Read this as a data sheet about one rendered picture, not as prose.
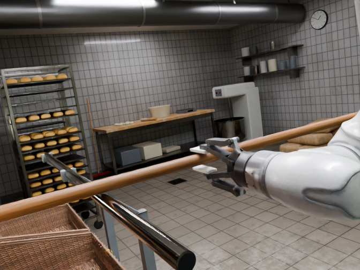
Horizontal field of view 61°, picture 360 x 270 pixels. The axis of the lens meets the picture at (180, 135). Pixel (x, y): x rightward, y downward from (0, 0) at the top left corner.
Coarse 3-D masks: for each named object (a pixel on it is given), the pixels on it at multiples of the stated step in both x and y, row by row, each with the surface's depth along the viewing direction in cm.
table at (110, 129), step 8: (192, 112) 588; (200, 112) 581; (208, 112) 596; (160, 120) 538; (168, 120) 546; (176, 120) 559; (184, 120) 568; (192, 120) 660; (96, 128) 551; (104, 128) 528; (112, 128) 507; (120, 128) 500; (128, 128) 507; (136, 128) 519; (144, 128) 527; (152, 128) 535; (96, 136) 554; (112, 136) 499; (184, 144) 643; (192, 144) 629; (200, 144) 617; (112, 152) 499; (176, 152) 572; (112, 160) 500; (144, 160) 543; (152, 160) 539; (104, 168) 565; (112, 168) 519; (120, 168) 509
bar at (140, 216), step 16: (48, 160) 127; (64, 176) 98; (80, 176) 86; (112, 208) 58; (128, 208) 56; (112, 224) 157; (128, 224) 51; (144, 224) 48; (112, 240) 157; (144, 240) 46; (160, 240) 42; (144, 256) 114; (160, 256) 41; (176, 256) 38; (192, 256) 39
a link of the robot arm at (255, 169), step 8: (264, 152) 59; (272, 152) 58; (280, 152) 57; (256, 160) 58; (264, 160) 56; (248, 168) 58; (256, 168) 57; (264, 168) 55; (248, 176) 59; (256, 176) 56; (264, 176) 55; (248, 184) 59; (256, 184) 57; (264, 184) 55; (256, 192) 59; (264, 192) 56
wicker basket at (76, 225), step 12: (24, 216) 192; (36, 216) 196; (48, 216) 199; (60, 216) 203; (72, 216) 194; (0, 228) 185; (12, 228) 189; (24, 228) 192; (36, 228) 196; (48, 228) 199; (60, 228) 201; (72, 228) 199; (84, 228) 166; (0, 240) 138; (12, 240) 141; (84, 240) 158; (60, 264) 153
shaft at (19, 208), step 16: (304, 128) 98; (320, 128) 101; (240, 144) 85; (256, 144) 87; (272, 144) 91; (176, 160) 75; (192, 160) 76; (208, 160) 79; (112, 176) 68; (128, 176) 68; (144, 176) 70; (160, 176) 73; (64, 192) 62; (80, 192) 63; (96, 192) 65; (0, 208) 56; (16, 208) 57; (32, 208) 59
